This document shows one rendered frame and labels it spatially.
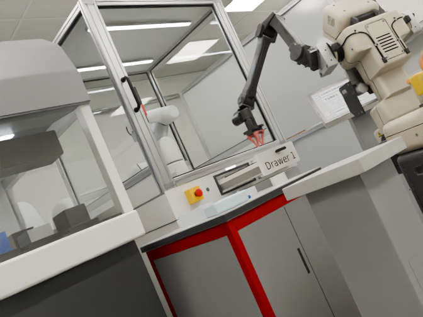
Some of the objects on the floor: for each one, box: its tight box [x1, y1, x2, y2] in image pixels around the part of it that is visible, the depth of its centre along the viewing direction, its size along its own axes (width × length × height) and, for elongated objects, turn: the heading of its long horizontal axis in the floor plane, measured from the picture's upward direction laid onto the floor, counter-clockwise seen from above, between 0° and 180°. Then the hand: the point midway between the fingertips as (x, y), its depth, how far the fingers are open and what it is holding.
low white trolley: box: [140, 167, 362, 317], centre depth 189 cm, size 58×62×76 cm
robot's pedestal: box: [282, 136, 423, 317], centre depth 132 cm, size 30×30×76 cm
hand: (260, 144), depth 231 cm, fingers open, 3 cm apart
